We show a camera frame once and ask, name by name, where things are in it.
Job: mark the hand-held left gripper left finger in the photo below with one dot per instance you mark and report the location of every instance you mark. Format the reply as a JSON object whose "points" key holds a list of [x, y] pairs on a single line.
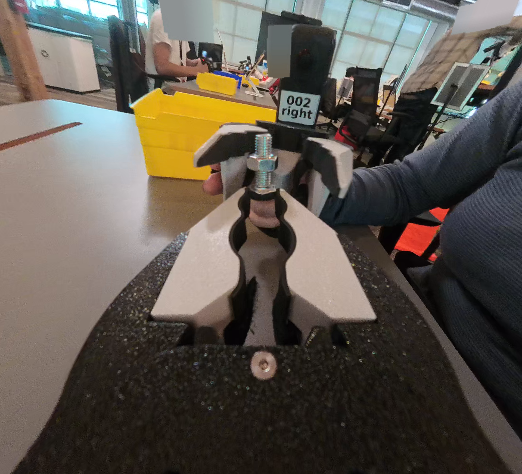
{"points": [[195, 278]]}

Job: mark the black office chair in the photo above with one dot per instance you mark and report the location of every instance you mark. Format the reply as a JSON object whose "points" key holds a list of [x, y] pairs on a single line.
{"points": [[126, 74]]}

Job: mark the white recycling cabinet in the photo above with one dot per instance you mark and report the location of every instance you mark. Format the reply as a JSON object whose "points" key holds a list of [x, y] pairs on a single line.
{"points": [[69, 62]]}

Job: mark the small yellow bin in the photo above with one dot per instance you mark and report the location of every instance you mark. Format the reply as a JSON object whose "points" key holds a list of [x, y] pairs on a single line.
{"points": [[216, 84]]}

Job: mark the orange fabric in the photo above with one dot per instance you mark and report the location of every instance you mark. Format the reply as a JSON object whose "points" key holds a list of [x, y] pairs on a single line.
{"points": [[420, 237]]}

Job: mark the person's right forearm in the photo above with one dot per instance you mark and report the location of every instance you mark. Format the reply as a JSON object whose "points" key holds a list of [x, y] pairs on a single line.
{"points": [[408, 184]]}

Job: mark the white marker panel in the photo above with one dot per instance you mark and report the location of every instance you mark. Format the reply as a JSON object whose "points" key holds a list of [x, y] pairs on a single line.
{"points": [[461, 84]]}

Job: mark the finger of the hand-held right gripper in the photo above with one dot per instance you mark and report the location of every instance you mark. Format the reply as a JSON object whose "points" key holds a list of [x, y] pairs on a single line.
{"points": [[336, 164], [222, 143]]}

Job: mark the person's right hand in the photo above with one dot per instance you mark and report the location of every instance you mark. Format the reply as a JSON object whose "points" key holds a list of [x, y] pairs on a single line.
{"points": [[263, 215]]}

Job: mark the steel hex bolt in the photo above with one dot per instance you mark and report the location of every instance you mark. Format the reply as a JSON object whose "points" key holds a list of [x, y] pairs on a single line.
{"points": [[264, 143]]}

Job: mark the person's torso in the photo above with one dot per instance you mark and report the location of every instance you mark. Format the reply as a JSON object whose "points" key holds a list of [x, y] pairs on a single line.
{"points": [[481, 298]]}

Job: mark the steel hex nut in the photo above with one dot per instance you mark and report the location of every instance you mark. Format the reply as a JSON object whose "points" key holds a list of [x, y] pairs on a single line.
{"points": [[263, 163]]}

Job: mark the yellow plastic bin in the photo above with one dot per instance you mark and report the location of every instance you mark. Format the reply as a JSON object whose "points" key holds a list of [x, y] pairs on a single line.
{"points": [[171, 135]]}

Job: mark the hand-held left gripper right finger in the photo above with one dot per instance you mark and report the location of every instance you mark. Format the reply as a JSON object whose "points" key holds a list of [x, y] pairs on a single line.
{"points": [[326, 278]]}

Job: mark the reddish wooden post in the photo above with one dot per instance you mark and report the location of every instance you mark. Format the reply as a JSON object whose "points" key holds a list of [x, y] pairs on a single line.
{"points": [[20, 58]]}

